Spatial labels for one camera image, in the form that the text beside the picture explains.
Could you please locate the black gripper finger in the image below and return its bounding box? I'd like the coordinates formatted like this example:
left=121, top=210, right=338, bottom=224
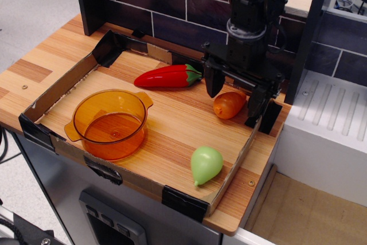
left=248, top=86, right=272, bottom=118
left=204, top=63, right=225, bottom=98

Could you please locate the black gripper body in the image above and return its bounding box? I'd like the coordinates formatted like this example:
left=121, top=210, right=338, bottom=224
left=202, top=20, right=284, bottom=98

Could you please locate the orange toy carrot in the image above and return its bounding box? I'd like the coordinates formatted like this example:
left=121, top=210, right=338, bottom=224
left=213, top=92, right=247, bottom=119

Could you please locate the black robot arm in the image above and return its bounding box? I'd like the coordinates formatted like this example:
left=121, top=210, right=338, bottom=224
left=202, top=0, right=287, bottom=118

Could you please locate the cardboard fence with black tape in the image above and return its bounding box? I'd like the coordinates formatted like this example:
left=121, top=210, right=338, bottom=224
left=19, top=32, right=289, bottom=231

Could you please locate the transparent orange plastic pot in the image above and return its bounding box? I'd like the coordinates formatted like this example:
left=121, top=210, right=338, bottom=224
left=64, top=90, right=153, bottom=161

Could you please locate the red toy chili pepper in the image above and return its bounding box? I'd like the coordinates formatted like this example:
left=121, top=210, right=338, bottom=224
left=134, top=64, right=202, bottom=88

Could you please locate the white toy sink drainboard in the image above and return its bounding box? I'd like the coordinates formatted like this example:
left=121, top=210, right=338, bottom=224
left=274, top=71, right=366, bottom=205

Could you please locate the green toy pear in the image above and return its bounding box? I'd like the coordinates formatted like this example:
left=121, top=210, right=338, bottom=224
left=190, top=146, right=224, bottom=186

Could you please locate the grey oven control panel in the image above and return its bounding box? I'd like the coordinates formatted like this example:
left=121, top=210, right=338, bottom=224
left=79, top=191, right=148, bottom=245

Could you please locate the dark grey vertical post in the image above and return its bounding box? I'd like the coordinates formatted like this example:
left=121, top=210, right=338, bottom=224
left=284, top=0, right=324, bottom=105

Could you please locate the black cable on floor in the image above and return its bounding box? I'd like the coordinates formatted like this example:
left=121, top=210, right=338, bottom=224
left=0, top=127, right=22, bottom=165

